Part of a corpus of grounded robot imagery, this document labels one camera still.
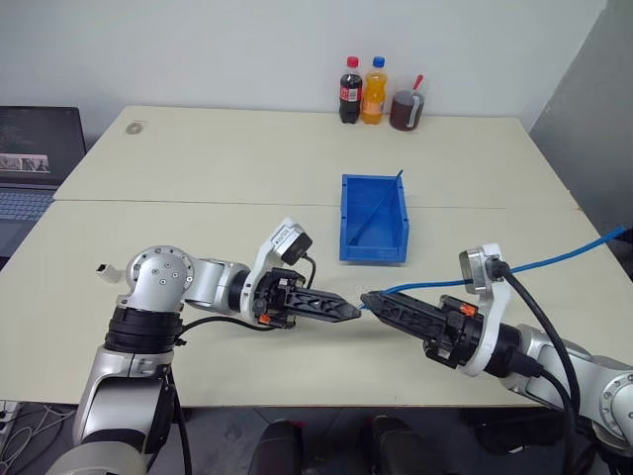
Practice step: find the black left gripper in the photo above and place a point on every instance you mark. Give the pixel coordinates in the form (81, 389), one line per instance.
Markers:
(274, 299)

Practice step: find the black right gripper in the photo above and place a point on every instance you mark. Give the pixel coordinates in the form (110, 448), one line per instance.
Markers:
(455, 336)

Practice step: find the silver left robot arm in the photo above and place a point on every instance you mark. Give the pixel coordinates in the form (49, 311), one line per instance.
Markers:
(158, 282)

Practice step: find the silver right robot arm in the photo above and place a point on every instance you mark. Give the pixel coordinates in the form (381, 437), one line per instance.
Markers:
(603, 391)

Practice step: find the blue plastic bin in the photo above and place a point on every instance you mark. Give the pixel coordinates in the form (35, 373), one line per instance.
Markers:
(373, 252)

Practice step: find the thin blue rod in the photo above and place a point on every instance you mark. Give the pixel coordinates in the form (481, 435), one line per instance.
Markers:
(378, 205)

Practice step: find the dark rounded shape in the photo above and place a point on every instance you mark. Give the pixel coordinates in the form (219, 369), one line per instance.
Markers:
(277, 447)
(393, 447)

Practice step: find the clear cup with dark liquid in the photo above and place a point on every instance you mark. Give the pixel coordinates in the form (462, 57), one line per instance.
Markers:
(406, 111)

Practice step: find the cola bottle with red cap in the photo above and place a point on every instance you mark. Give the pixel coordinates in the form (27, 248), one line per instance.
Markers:
(350, 94)

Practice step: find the orange soda bottle, blue cap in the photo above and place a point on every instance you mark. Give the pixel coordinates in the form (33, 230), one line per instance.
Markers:
(374, 96)

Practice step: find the dark laptop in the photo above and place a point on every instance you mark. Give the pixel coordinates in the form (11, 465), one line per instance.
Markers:
(29, 163)

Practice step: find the white power strip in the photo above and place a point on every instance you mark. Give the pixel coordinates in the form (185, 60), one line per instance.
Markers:
(6, 413)

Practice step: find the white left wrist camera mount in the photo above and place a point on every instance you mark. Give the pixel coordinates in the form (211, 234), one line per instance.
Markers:
(271, 247)

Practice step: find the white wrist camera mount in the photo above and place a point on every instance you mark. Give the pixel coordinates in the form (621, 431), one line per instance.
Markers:
(271, 247)
(482, 277)

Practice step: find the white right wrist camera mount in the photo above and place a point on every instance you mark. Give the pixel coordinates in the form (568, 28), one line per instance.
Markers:
(482, 277)

